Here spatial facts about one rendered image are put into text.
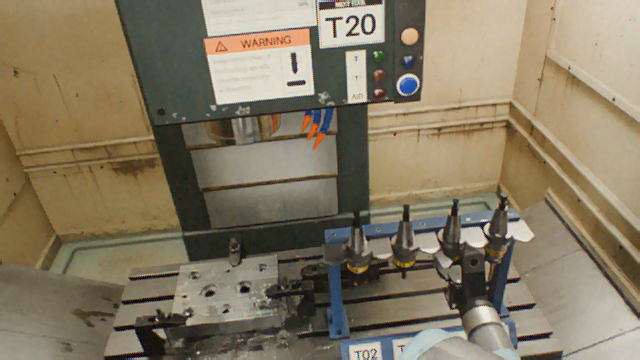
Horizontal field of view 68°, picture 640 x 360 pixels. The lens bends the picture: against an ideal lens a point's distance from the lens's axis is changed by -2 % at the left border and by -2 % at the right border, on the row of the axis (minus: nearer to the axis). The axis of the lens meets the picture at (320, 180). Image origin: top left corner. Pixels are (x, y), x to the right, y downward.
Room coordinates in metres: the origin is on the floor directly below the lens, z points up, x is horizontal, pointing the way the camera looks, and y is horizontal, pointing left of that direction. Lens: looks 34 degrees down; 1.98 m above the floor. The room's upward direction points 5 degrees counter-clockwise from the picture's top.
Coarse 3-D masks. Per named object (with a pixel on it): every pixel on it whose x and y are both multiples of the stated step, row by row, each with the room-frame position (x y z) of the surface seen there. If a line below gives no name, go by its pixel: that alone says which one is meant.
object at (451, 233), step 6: (450, 216) 0.83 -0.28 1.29; (456, 216) 0.83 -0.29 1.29; (450, 222) 0.83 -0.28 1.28; (456, 222) 0.83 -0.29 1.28; (444, 228) 0.84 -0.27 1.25; (450, 228) 0.83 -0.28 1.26; (456, 228) 0.82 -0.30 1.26; (444, 234) 0.84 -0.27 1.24; (450, 234) 0.82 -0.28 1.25; (456, 234) 0.82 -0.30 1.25; (450, 240) 0.82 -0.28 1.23; (456, 240) 0.82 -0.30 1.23
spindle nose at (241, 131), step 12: (228, 120) 0.84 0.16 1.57; (240, 120) 0.84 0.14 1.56; (252, 120) 0.85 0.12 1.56; (264, 120) 0.86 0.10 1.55; (276, 120) 0.89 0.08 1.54; (216, 132) 0.86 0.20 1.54; (228, 132) 0.84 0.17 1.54; (240, 132) 0.84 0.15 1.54; (252, 132) 0.85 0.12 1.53; (264, 132) 0.86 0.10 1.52; (228, 144) 0.85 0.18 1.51; (240, 144) 0.84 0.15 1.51
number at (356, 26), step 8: (376, 8) 0.73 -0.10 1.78; (344, 16) 0.72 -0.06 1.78; (352, 16) 0.73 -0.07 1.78; (360, 16) 0.73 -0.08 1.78; (368, 16) 0.73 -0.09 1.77; (376, 16) 0.73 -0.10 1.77; (344, 24) 0.72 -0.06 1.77; (352, 24) 0.73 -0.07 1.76; (360, 24) 0.73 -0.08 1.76; (368, 24) 0.73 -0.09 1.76; (376, 24) 0.73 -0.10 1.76; (344, 32) 0.72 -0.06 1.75; (352, 32) 0.73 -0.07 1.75; (360, 32) 0.73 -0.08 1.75; (368, 32) 0.73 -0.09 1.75; (376, 32) 0.73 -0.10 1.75; (344, 40) 0.72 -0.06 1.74; (352, 40) 0.73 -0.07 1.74
